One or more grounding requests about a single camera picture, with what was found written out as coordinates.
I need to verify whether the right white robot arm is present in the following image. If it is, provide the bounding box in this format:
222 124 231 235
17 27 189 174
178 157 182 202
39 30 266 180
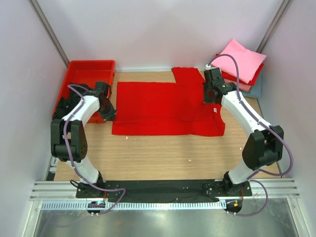
203 67 284 195

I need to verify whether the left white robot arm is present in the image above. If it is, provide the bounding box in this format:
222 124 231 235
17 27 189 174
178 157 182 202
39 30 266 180
50 81 117 192

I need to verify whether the red plastic bin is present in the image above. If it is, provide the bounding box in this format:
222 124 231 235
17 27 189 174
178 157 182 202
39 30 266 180
53 60 115 113

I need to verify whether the folded salmon t shirt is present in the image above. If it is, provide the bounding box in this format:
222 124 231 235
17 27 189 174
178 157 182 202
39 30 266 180
224 78 252 92

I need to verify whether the folded grey t shirt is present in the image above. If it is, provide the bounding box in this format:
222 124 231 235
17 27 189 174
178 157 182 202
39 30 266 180
242 73 263 99

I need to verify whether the black t shirt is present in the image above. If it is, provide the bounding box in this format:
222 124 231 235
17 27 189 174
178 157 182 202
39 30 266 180
52 83 93 120

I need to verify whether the folded pink t shirt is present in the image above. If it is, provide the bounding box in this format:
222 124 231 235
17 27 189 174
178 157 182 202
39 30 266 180
211 39 267 83

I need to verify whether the right aluminium frame post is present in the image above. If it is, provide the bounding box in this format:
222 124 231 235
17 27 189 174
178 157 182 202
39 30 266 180
256 0 293 53

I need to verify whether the aluminium frame post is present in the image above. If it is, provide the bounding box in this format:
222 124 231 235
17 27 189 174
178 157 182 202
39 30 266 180
29 0 70 67
256 0 293 53

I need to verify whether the left aluminium frame post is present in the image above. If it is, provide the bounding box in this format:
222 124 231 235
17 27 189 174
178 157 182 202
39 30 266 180
29 0 70 67

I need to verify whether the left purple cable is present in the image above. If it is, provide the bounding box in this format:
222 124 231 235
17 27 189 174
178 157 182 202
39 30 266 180
68 83 126 214

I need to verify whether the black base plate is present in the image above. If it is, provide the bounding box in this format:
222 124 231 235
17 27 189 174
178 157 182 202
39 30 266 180
72 179 252 203

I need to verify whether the white slotted cable duct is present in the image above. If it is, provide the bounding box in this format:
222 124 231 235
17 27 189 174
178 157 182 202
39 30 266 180
41 200 226 212

